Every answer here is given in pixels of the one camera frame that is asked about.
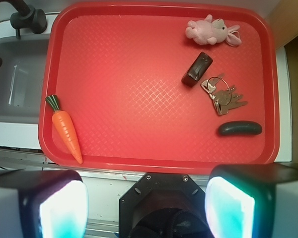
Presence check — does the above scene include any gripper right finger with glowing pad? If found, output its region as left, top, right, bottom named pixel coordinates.
left=205, top=163, right=298, bottom=238

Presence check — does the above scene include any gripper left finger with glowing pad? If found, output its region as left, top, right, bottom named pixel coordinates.
left=0, top=170, right=88, bottom=238

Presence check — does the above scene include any black box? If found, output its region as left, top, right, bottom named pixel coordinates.
left=181, top=52, right=213, bottom=87

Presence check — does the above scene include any dark green toy cucumber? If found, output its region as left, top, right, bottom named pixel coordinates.
left=218, top=120, right=263, bottom=136

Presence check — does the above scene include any orange toy carrot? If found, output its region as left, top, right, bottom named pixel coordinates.
left=45, top=94, right=83, bottom=164

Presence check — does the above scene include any silver key bunch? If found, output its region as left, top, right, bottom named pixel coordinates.
left=200, top=73, right=248, bottom=116

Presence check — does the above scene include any grey toy sink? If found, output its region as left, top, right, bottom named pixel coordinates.
left=0, top=14, right=56, bottom=149

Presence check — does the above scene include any red plastic tray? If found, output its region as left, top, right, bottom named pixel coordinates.
left=42, top=1, right=279, bottom=175

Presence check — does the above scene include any pink plush bunny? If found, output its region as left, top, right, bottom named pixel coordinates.
left=185, top=14, right=242, bottom=47

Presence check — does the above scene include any black toy faucet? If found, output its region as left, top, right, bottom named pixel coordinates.
left=0, top=0, right=48, bottom=70

